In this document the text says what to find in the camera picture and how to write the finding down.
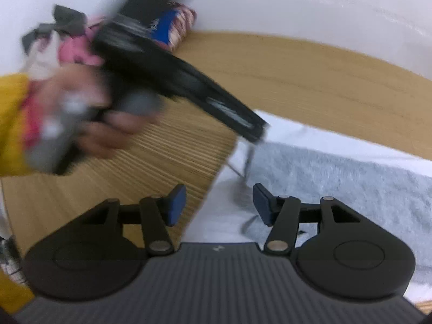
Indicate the person's yellow clothing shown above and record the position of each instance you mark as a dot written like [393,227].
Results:
[11,293]

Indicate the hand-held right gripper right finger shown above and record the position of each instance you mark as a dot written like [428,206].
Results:
[261,206]

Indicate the person's left hand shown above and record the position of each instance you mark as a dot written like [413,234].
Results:
[87,81]

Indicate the grey and white raglan shirt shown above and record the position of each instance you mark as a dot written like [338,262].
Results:
[337,189]

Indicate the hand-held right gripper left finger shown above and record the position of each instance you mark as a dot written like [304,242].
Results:
[179,206]

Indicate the pile of grey pink clothes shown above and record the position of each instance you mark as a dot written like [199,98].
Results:
[74,49]

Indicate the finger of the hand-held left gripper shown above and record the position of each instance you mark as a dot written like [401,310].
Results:
[229,108]

